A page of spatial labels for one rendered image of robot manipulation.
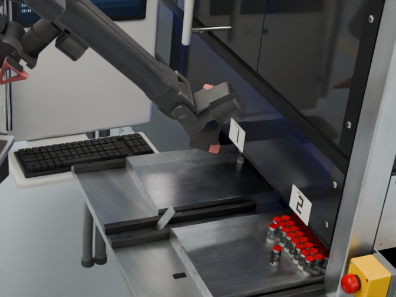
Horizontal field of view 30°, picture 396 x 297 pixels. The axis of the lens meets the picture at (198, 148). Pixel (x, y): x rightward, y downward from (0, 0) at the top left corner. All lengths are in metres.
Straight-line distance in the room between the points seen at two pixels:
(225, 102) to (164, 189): 0.54
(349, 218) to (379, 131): 0.21
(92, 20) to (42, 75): 0.96
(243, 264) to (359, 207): 0.34
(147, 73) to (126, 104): 0.99
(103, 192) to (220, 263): 0.39
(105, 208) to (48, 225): 1.47
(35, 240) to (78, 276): 0.30
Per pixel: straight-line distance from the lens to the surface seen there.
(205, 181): 1.99
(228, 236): 1.80
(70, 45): 1.80
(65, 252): 3.16
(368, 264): 1.54
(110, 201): 1.89
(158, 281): 1.64
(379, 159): 1.47
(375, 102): 1.42
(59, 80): 2.25
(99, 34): 1.30
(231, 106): 1.46
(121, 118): 2.37
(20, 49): 1.81
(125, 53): 1.33
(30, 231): 3.29
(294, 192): 1.71
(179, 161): 2.08
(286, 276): 1.70
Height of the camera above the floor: 1.93
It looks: 29 degrees down
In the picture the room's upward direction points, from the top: 6 degrees clockwise
